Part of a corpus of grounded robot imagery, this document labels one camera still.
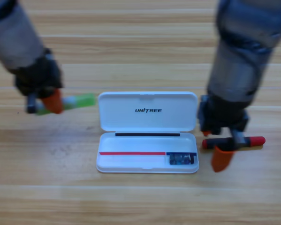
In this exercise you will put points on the white Unitree pencil case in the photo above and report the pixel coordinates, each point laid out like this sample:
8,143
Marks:
147,117

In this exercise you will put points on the red and black marker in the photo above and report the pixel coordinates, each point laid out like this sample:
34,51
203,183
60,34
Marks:
256,141

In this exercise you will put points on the green and white highlighter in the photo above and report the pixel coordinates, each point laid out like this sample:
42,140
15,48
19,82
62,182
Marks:
82,100

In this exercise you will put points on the black eraser white print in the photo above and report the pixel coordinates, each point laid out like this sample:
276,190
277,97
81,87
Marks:
181,159

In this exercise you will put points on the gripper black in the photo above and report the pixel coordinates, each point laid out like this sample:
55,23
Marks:
222,117
39,77

